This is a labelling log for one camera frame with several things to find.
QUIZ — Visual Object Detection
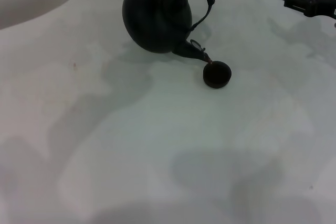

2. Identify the black round teapot with handle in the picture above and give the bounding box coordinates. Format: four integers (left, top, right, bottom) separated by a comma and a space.
122, 0, 216, 65

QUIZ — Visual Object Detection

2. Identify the small dark teacup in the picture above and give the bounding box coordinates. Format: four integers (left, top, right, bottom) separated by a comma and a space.
203, 60, 233, 89

